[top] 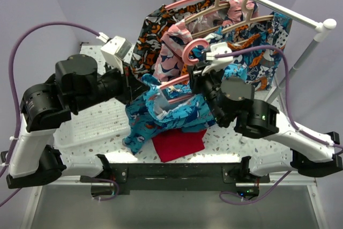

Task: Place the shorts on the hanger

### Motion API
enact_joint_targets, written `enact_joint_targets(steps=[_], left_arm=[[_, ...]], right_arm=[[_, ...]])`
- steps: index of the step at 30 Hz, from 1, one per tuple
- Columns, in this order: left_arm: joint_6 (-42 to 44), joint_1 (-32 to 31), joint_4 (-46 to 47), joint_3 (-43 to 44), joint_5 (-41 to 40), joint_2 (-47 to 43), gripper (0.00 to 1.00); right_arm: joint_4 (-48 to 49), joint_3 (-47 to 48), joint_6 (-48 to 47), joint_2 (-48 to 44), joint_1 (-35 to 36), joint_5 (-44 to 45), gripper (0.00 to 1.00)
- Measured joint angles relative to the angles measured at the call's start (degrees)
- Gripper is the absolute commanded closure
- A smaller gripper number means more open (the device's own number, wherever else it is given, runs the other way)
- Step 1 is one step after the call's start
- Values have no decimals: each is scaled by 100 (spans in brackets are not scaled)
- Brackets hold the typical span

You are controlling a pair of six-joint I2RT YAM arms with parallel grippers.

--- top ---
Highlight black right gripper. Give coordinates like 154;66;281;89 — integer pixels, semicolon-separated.
187;61;227;125

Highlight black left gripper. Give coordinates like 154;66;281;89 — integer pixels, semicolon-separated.
73;58;152;112

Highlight blue shark print shorts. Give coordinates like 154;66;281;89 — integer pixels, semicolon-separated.
122;64;249;156

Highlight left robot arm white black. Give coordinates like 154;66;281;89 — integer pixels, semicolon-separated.
1;54;148;189

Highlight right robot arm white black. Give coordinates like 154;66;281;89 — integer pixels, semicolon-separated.
188;65;342;182

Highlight black orange camo shorts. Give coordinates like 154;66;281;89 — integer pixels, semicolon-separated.
130;0;229;79

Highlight beige hanger front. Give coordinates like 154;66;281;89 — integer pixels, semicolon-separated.
192;0;274;39

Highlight white plastic basket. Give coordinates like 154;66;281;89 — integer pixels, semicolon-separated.
54;99;130;149

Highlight red folded cloth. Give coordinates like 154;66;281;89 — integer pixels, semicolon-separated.
152;129;206;162

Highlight silver clothes rack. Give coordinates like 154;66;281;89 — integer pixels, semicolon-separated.
173;0;337;104

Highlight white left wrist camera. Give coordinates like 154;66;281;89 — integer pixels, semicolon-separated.
97;32;133;73

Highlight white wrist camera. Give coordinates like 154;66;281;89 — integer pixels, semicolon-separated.
97;32;133;73
202;42;233;76

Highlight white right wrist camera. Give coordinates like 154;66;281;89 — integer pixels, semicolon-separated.
202;42;233;76

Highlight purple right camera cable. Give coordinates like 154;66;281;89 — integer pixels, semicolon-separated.
214;46;343;154

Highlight purple camera cable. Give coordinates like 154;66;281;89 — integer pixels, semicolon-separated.
214;46;343;154
0;21;102;207

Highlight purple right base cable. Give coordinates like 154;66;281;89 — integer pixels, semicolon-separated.
219;169;293;205

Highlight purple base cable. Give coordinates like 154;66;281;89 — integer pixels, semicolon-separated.
219;169;293;205
92;179;121;202

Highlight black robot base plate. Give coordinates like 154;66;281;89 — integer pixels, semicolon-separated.
80;162;271;196

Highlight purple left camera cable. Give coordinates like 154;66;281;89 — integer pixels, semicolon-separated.
0;21;102;207

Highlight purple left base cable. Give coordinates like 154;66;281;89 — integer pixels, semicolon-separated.
92;179;121;202

